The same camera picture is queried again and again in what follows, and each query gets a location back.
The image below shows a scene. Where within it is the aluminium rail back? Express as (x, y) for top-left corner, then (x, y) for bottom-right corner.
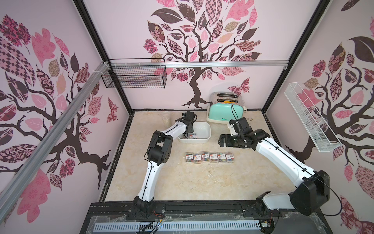
(112, 60), (289, 68)

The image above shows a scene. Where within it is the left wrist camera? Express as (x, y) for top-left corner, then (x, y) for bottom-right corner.
(182, 111), (197, 124)

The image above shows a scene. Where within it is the white wire basket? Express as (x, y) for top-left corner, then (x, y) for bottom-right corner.
(284, 82), (343, 152)

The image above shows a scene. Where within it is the mint green toaster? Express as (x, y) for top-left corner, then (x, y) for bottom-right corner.
(206, 92), (246, 124)

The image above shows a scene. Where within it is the aluminium rail left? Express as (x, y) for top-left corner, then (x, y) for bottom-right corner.
(1, 61), (109, 222)

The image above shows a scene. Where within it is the aluminium rail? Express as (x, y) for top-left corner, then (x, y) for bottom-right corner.
(112, 60), (289, 68)
(1, 61), (109, 222)

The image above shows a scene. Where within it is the black base frame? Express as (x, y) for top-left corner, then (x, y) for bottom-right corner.
(79, 200), (332, 234)

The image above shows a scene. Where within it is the black wire basket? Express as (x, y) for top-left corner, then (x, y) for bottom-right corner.
(101, 58), (167, 89)

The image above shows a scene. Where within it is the white plastic storage box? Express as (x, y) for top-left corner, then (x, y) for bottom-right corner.
(177, 121), (211, 144)

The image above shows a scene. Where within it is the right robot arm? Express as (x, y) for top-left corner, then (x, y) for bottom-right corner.
(218, 104), (337, 216)

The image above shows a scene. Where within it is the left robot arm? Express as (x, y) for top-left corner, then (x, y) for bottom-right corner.
(133, 111), (197, 217)

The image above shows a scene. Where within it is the white cable duct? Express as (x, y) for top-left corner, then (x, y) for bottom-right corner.
(93, 220), (261, 234)

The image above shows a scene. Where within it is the paper clip box side-left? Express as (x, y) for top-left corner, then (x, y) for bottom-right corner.
(193, 153), (202, 164)

